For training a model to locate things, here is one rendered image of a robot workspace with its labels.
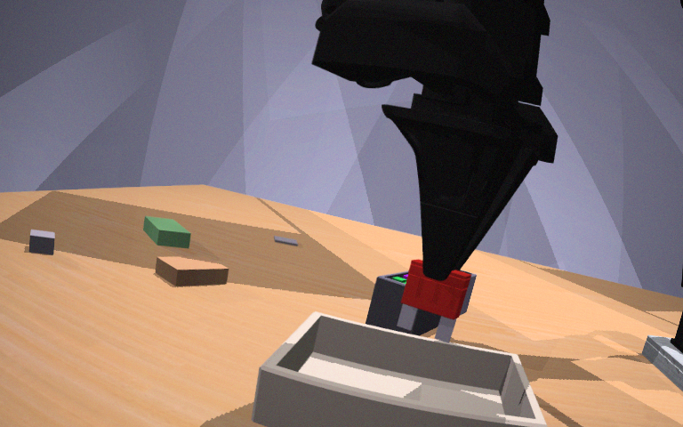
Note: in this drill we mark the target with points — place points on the red blade fuse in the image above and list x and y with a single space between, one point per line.
444 298

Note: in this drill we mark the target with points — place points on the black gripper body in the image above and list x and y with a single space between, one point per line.
476 59

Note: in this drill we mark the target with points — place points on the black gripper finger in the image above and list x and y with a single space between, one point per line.
461 165
525 160

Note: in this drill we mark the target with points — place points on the tan flat block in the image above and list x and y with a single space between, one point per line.
191 271

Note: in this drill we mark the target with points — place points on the light green block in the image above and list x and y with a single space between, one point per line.
166 232

